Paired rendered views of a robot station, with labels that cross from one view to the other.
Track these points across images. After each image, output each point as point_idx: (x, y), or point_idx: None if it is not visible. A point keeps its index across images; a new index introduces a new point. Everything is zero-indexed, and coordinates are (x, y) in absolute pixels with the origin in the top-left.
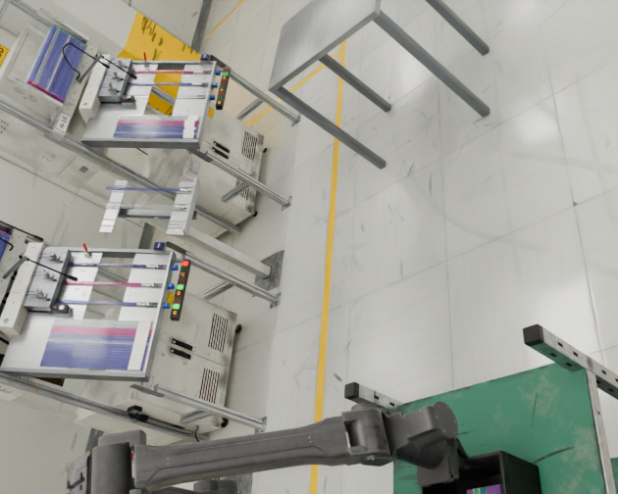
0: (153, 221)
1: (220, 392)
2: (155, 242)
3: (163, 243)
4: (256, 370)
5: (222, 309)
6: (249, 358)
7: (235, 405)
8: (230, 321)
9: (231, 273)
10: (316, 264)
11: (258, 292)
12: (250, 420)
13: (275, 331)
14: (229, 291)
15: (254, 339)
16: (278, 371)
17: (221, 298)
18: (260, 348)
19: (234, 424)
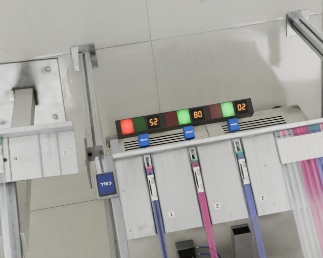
0: (26, 242)
1: (248, 117)
2: (100, 193)
3: (99, 175)
4: (206, 65)
5: (111, 152)
6: (181, 90)
7: (254, 96)
8: (126, 140)
9: (83, 96)
10: None
11: (91, 67)
12: (307, 25)
13: (145, 39)
14: (41, 195)
15: (149, 89)
16: (218, 8)
17: (52, 212)
18: (168, 68)
19: (285, 87)
